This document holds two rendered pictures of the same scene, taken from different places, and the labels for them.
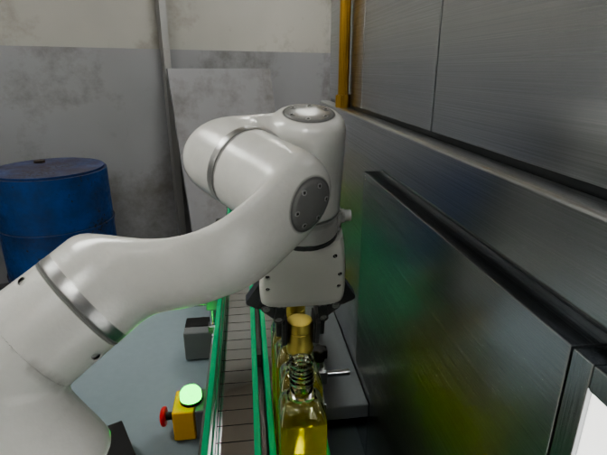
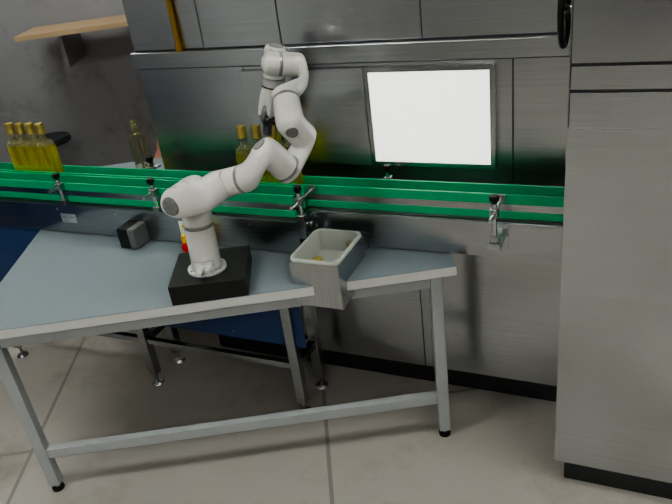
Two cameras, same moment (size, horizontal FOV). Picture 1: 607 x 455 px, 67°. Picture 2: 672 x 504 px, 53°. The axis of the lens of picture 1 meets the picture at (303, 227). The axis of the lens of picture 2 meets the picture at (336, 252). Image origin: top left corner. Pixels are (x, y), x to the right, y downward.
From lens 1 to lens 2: 2.03 m
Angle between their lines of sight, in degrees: 52
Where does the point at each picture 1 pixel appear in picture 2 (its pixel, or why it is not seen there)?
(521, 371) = (353, 81)
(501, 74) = (314, 23)
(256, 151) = (292, 55)
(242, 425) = not seen: hidden behind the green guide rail
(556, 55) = (331, 18)
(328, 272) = not seen: hidden behind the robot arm
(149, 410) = (165, 262)
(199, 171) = (276, 66)
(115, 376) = (116, 273)
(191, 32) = not seen: outside the picture
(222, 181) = (287, 65)
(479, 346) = (338, 86)
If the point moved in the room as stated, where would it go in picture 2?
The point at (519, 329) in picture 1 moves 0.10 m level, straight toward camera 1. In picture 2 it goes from (349, 73) to (366, 78)
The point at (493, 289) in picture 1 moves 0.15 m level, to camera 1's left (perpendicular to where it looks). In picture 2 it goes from (338, 70) to (315, 82)
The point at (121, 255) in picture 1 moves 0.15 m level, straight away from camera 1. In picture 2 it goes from (296, 83) to (248, 87)
